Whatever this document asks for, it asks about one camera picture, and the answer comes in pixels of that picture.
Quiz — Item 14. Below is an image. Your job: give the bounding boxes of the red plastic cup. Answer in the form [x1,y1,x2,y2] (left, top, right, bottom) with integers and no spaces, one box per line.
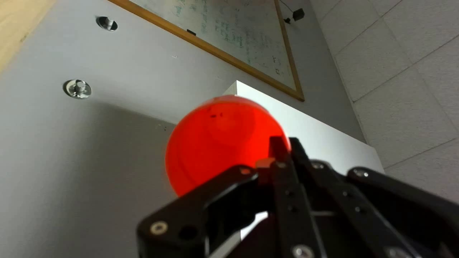
[164,93,293,197]

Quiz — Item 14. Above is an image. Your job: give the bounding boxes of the white wall cabinet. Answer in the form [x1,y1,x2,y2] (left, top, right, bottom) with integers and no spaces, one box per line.
[221,79,386,176]

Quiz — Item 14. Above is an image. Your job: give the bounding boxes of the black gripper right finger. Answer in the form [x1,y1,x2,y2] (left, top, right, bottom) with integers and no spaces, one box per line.
[267,134,459,258]

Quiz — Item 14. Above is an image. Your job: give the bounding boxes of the round metal wall knob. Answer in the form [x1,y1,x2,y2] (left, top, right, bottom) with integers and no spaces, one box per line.
[62,77,93,100]
[95,14,119,33]

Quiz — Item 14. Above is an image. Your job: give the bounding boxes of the wood framed whiteboard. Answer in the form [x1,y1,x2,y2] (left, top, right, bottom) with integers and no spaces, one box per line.
[108,0,306,103]

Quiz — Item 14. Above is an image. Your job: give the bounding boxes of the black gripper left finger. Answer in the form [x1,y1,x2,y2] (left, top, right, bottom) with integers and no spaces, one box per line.
[135,163,271,258]

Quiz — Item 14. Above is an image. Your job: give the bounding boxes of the small black wall camera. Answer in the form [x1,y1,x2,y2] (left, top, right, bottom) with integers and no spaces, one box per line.
[284,7,307,25]

